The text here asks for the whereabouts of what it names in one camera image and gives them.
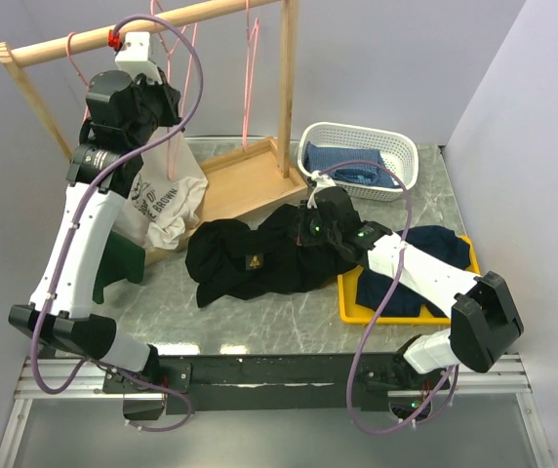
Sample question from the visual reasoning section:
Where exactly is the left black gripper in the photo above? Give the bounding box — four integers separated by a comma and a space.
129, 66, 183, 149

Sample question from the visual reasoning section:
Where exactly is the pink wire hanger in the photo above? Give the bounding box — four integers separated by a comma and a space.
149, 0, 192, 181
242, 1, 259, 149

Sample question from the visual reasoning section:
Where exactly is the black t shirt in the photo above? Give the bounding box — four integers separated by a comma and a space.
185, 204, 356, 308

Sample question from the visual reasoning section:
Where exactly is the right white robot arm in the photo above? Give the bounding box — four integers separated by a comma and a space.
293, 186, 524, 389

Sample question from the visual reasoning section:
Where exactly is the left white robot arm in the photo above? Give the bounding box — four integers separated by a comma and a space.
9, 70, 181, 392

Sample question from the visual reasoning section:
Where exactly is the navy blue t shirt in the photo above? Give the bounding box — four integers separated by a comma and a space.
355, 225, 471, 318

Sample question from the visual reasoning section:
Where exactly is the pink hanger with green shirt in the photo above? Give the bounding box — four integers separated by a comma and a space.
65, 31, 89, 88

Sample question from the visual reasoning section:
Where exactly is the green and cream raglan shirt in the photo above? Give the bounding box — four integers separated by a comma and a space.
93, 134, 208, 304

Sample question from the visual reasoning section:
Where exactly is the blue patterned cloth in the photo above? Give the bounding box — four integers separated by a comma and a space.
302, 142, 400, 188

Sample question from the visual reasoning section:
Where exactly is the wooden clothes rack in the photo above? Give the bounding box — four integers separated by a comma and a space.
0, 1, 306, 248

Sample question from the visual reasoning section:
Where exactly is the yellow plastic tray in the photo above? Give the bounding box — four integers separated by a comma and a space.
335, 234, 483, 327

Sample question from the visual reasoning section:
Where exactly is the white plastic basket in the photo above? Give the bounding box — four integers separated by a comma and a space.
298, 122, 419, 202

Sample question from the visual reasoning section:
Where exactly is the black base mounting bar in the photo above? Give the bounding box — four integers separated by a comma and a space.
102, 352, 450, 421

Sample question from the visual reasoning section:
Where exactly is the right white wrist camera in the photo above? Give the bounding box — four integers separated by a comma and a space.
306, 171, 338, 210

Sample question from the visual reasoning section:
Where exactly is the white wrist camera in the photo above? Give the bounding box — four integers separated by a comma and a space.
306, 171, 338, 210
114, 31, 162, 85

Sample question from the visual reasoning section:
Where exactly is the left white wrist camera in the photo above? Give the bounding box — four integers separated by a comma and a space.
114, 31, 162, 85

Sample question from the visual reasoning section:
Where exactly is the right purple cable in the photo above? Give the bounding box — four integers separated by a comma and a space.
317, 163, 460, 436

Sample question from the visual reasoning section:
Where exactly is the purple cable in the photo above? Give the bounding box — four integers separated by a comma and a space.
29, 14, 205, 433
317, 163, 460, 436

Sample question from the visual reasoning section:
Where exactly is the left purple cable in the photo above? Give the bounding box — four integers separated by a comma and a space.
29, 14, 205, 433

